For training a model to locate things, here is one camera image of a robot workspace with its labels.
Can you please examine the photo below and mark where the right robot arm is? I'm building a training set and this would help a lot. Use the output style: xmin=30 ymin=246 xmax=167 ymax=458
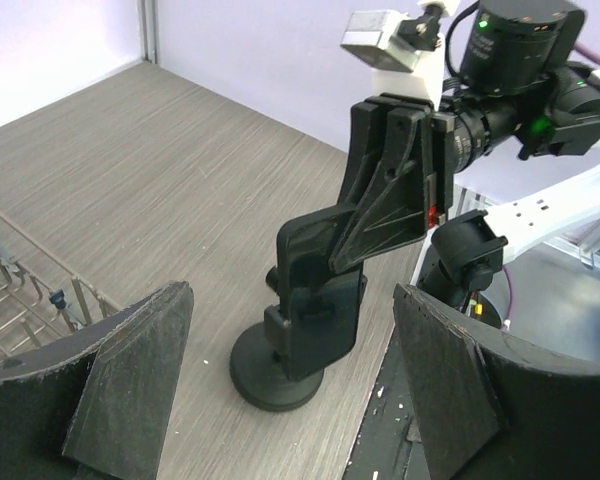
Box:
xmin=275 ymin=1 xmax=600 ymax=312

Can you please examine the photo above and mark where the right aluminium frame post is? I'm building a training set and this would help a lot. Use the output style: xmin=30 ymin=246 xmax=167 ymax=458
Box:
xmin=138 ymin=0 xmax=159 ymax=64

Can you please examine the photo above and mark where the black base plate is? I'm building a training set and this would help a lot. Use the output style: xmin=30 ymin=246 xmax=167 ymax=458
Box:
xmin=342 ymin=331 xmax=430 ymax=480

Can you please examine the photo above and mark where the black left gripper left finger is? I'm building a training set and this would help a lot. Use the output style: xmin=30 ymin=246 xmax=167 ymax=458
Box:
xmin=0 ymin=281 xmax=194 ymax=479

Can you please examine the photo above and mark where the grey wire dish rack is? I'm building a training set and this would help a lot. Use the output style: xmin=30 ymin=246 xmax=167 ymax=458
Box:
xmin=0 ymin=211 xmax=122 ymax=362

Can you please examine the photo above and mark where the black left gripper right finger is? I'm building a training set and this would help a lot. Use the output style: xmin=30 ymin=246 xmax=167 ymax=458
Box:
xmin=393 ymin=285 xmax=600 ymax=479

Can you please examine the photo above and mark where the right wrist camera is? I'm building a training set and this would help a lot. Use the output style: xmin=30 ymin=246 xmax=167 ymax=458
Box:
xmin=340 ymin=1 xmax=459 ymax=107

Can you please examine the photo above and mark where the black smartphone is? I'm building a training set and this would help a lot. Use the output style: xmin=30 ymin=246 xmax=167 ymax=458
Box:
xmin=276 ymin=208 xmax=364 ymax=381

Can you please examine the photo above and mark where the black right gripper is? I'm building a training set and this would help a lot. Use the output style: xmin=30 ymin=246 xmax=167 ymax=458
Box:
xmin=277 ymin=94 xmax=511 ymax=276

